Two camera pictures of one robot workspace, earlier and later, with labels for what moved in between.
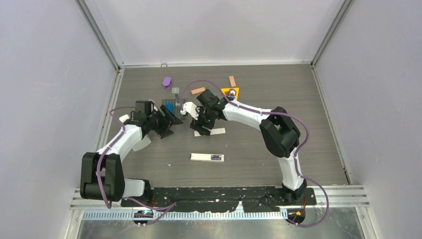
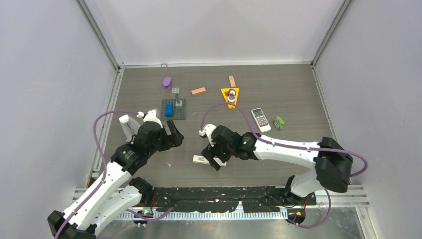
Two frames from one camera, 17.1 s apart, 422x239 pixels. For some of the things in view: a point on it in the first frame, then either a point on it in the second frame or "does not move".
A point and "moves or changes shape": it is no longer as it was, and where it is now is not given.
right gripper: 197,125 → 209,156
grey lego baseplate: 174,105 does not move
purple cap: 167,82 does not move
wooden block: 198,90 does not move
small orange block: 232,81 does not move
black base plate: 253,199 does not move
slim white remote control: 207,157 moves or changes shape
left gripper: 165,123 → 175,138
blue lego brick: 170,107 does not move
